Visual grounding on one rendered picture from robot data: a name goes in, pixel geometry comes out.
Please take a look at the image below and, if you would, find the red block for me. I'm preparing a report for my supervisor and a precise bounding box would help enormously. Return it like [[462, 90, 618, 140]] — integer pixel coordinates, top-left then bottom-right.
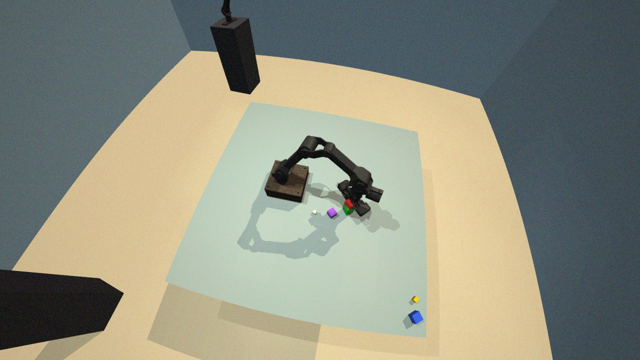
[[344, 198, 355, 210]]

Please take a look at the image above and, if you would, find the blue cube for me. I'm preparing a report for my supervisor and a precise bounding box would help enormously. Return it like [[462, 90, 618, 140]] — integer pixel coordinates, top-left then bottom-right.
[[408, 310, 423, 324]]

